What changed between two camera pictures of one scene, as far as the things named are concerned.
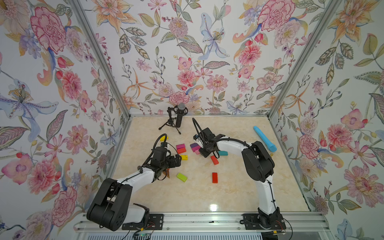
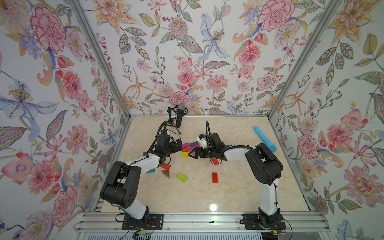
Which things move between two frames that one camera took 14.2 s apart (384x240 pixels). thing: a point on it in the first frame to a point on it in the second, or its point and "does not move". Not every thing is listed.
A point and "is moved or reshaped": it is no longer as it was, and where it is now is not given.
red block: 181,150 is moved or reshaped
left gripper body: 169,162 to 171,147
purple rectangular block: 194,144 does not move
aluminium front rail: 222,223 does not move
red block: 214,160 does not move
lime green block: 182,177 does not move
